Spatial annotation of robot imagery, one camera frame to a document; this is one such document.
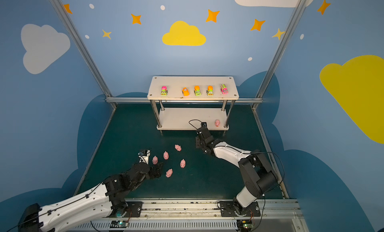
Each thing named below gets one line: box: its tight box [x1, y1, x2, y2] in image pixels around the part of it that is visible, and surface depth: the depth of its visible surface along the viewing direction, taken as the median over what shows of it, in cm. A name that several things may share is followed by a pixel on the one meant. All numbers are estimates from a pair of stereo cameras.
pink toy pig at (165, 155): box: [163, 150, 169, 160], surface depth 93 cm
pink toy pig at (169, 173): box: [165, 168, 173, 178], surface depth 87 cm
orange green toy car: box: [194, 85, 202, 96], surface depth 80 cm
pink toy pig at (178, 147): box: [174, 144, 182, 152], surface depth 98 cm
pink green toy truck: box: [161, 85, 168, 96], surface depth 80 cm
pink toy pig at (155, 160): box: [152, 155, 159, 165], surface depth 92 cm
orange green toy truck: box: [206, 85, 214, 96], surface depth 80 cm
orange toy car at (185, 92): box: [182, 87, 190, 97], surface depth 80 cm
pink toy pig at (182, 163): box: [180, 159, 186, 169], surface depth 90 cm
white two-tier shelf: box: [147, 76, 240, 131], surface depth 87 cm
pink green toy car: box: [220, 83, 229, 95], surface depth 81 cm
